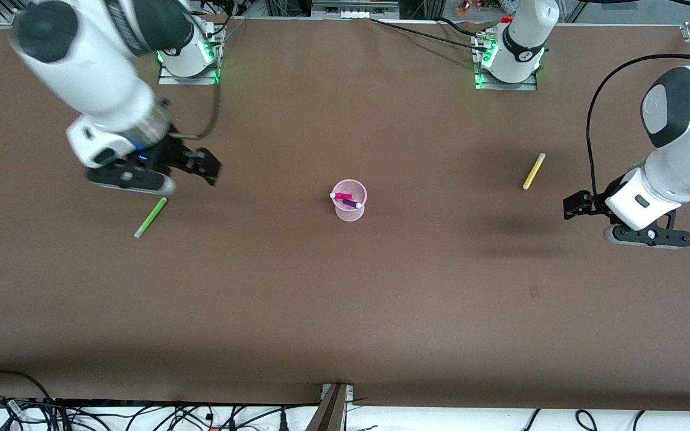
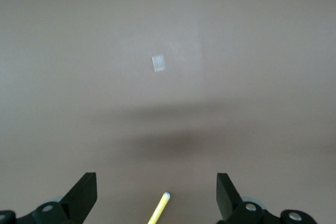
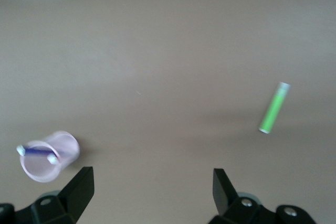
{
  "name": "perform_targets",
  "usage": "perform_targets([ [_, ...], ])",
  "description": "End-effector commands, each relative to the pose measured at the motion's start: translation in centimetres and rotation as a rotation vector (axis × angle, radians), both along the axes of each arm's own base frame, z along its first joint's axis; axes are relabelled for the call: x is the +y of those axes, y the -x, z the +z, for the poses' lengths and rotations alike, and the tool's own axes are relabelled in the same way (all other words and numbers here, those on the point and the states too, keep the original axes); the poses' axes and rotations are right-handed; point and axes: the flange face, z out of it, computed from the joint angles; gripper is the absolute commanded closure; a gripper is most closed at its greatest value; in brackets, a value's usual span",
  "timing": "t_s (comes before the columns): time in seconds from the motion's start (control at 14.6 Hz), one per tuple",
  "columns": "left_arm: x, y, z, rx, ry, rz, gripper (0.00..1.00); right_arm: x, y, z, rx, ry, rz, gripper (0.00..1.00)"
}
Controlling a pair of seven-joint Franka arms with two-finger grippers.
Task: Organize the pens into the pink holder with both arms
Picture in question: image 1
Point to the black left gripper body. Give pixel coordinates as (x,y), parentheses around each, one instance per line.
(595,202)

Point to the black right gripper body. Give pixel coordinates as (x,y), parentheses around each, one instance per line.
(175,155)

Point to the pink marker pen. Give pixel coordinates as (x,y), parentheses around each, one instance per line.
(342,196)

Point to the purple marker pen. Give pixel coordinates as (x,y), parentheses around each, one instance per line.
(352,204)

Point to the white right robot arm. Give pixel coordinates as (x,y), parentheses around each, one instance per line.
(93,72)

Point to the pink plastic pen holder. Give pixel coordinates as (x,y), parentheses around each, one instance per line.
(348,214)

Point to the yellow marker pen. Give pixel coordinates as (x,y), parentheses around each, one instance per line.
(533,171)

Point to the green marker pen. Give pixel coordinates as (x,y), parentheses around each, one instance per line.
(151,217)

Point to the brown paper table cover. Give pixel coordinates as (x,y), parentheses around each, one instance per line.
(345,299)

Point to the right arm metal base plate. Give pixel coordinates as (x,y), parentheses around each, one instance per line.
(168,79)

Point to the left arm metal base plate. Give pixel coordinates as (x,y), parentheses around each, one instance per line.
(489,85)

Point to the silver metal frame device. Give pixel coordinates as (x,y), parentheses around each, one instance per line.
(354,8)

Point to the metal table edge bracket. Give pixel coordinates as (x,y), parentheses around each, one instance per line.
(333,410)

